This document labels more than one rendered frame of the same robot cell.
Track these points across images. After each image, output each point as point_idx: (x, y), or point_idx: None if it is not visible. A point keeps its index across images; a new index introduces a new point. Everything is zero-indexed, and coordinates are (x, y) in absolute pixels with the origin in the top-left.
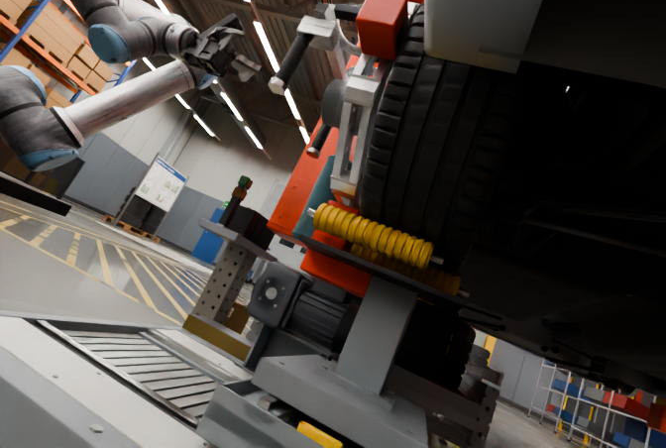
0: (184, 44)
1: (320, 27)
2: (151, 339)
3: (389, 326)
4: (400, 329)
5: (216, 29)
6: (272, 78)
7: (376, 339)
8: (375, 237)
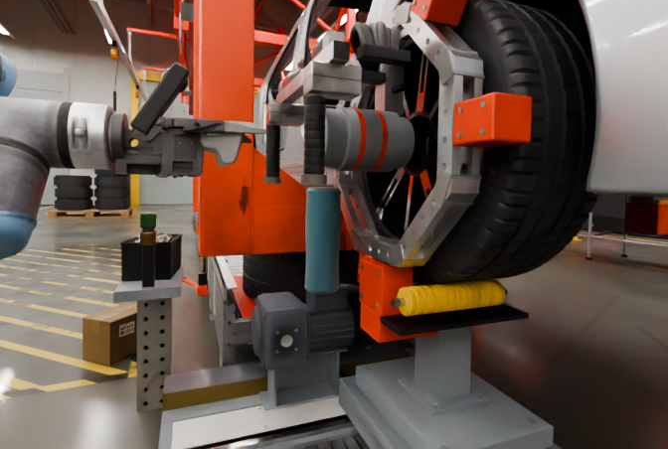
0: (120, 151)
1: (344, 79)
2: None
3: (462, 345)
4: (470, 343)
5: (195, 122)
6: (311, 177)
7: (456, 360)
8: (465, 303)
